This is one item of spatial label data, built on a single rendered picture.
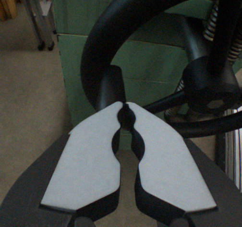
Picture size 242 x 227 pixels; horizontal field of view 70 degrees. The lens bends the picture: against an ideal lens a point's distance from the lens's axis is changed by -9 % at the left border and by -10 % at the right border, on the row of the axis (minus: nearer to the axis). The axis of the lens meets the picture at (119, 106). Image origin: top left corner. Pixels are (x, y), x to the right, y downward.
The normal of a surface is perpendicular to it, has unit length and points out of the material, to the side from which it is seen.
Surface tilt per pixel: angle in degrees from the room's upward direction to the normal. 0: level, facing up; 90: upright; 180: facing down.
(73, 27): 90
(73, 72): 90
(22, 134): 0
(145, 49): 90
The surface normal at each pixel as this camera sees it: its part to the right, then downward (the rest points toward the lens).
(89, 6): -0.01, 0.87
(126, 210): 0.14, -0.50
